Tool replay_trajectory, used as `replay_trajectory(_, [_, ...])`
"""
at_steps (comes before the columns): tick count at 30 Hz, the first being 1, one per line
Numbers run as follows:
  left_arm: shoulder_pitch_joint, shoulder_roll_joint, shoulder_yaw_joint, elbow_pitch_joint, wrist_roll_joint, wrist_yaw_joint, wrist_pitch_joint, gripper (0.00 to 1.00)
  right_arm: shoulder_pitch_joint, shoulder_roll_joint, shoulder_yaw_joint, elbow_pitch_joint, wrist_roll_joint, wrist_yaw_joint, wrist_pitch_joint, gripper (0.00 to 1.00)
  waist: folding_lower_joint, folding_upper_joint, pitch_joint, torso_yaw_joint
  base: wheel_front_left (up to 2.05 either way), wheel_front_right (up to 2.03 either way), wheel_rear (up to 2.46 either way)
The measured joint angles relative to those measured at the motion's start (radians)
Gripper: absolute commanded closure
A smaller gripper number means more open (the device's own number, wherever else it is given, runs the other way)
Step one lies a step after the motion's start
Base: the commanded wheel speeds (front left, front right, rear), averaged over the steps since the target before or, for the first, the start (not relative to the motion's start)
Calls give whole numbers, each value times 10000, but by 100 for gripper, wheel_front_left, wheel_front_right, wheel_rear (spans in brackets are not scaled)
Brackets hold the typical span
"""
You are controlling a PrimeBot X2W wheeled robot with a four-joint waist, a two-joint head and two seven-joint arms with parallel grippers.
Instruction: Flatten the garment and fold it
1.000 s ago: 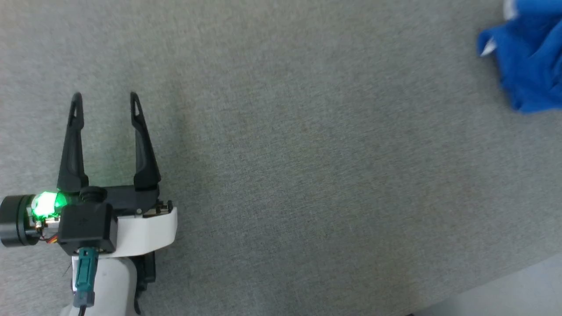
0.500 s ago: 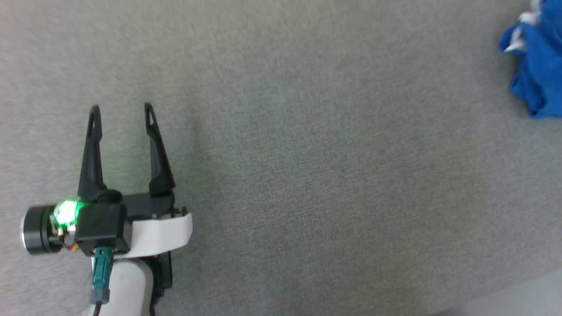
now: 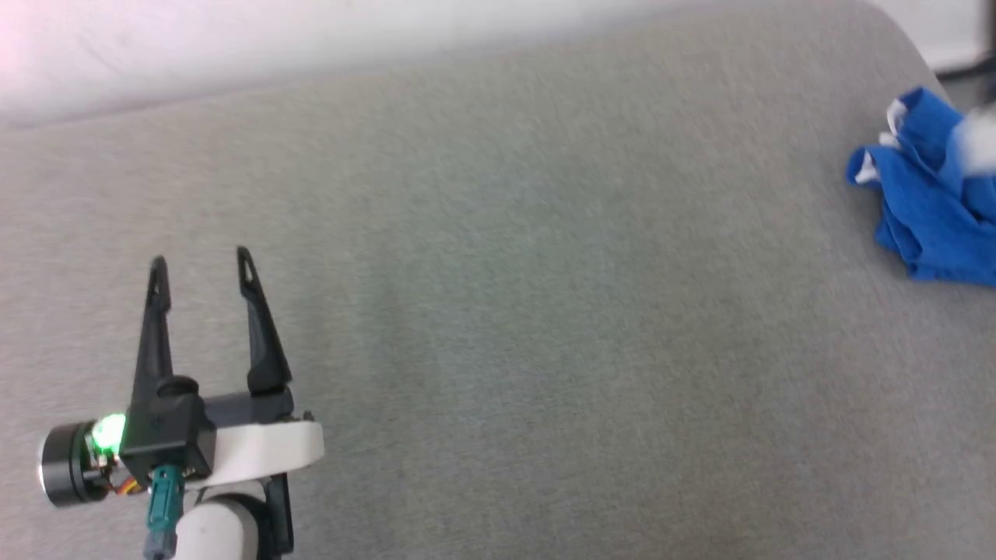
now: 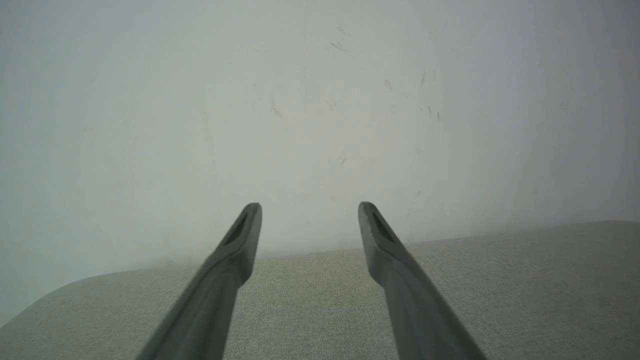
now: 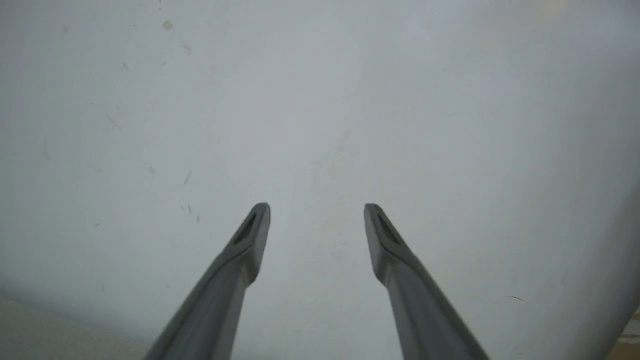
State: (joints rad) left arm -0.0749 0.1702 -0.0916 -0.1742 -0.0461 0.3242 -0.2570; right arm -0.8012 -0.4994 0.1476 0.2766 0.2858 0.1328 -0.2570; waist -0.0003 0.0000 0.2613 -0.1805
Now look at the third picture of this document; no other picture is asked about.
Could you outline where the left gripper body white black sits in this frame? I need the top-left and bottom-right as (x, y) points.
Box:
(37, 387), (325, 559)

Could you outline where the grey fabric sofa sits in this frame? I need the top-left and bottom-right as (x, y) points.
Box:
(0, 0), (996, 560)

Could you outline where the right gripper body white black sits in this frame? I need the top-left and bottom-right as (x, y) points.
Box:
(951, 105), (996, 178)

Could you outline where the blue garment with white stripe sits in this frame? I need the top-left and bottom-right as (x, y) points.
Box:
(845, 86), (996, 287)

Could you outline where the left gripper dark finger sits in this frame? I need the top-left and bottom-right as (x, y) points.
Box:
(236, 246), (294, 396)
(131, 255), (177, 407)

